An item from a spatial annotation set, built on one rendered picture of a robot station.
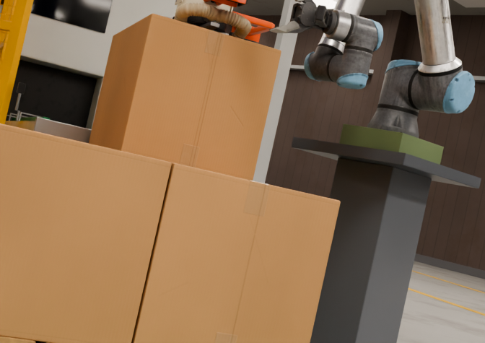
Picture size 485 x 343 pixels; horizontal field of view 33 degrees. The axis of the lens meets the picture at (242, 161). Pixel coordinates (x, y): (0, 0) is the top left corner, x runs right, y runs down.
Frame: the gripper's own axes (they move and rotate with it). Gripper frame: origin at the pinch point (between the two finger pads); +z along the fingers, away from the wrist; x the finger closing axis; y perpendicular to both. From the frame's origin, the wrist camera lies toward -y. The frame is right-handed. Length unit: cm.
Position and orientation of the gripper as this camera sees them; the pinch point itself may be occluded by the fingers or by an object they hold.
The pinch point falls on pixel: (274, 4)
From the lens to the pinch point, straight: 246.9
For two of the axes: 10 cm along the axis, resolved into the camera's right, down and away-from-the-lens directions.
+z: -9.2, -2.0, -3.5
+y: -3.5, -0.5, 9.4
